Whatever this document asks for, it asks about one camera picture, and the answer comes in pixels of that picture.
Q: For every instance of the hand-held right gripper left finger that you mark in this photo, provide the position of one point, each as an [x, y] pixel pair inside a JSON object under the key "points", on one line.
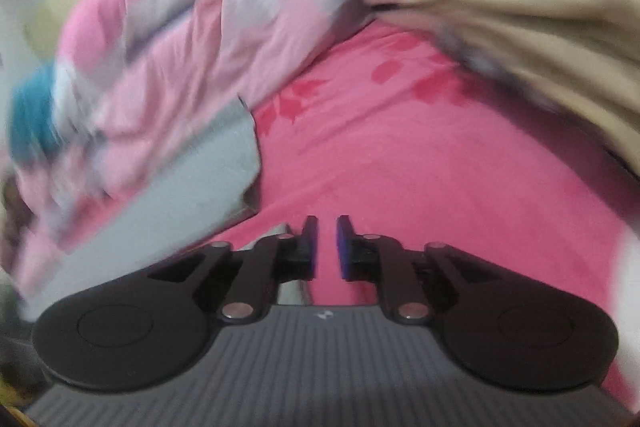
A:
{"points": [[312, 247]]}

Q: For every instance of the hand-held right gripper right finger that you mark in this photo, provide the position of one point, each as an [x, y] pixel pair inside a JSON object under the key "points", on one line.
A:
{"points": [[343, 247]]}

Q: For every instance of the grey pants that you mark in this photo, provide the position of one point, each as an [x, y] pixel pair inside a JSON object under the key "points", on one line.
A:
{"points": [[210, 167]]}

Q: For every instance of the stack of folded clothes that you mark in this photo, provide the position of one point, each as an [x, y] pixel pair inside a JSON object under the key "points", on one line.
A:
{"points": [[500, 7]]}

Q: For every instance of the pink floral blanket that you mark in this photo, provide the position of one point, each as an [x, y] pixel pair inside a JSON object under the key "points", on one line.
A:
{"points": [[400, 157]]}

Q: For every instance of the pink patterned quilt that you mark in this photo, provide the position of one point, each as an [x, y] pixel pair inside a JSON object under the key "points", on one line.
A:
{"points": [[175, 32]]}

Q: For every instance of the teal printed cloth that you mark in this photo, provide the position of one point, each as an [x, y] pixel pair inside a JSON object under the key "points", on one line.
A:
{"points": [[35, 112]]}

